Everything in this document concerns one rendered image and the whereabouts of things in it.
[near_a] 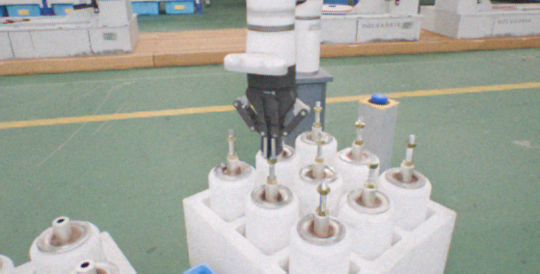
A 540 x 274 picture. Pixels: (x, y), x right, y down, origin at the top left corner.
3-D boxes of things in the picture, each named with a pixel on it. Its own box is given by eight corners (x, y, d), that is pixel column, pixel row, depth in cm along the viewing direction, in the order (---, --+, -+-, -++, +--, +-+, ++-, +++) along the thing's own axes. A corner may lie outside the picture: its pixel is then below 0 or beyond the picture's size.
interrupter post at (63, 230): (54, 237, 59) (49, 220, 57) (71, 232, 60) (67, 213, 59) (58, 246, 57) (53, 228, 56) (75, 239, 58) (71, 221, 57)
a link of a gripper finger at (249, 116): (242, 94, 65) (265, 121, 65) (235, 100, 65) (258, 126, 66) (235, 99, 62) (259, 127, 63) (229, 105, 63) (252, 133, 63)
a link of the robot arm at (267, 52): (221, 71, 54) (219, 26, 52) (254, 54, 64) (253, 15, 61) (283, 77, 51) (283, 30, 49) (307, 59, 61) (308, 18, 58)
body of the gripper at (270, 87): (305, 54, 61) (304, 111, 64) (255, 50, 63) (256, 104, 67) (289, 66, 54) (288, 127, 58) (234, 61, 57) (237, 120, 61)
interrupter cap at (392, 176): (434, 185, 72) (435, 182, 72) (401, 194, 70) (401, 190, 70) (408, 167, 79) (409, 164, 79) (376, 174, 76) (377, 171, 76)
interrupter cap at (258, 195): (298, 207, 66) (298, 205, 66) (254, 213, 65) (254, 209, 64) (287, 184, 73) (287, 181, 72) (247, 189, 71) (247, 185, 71)
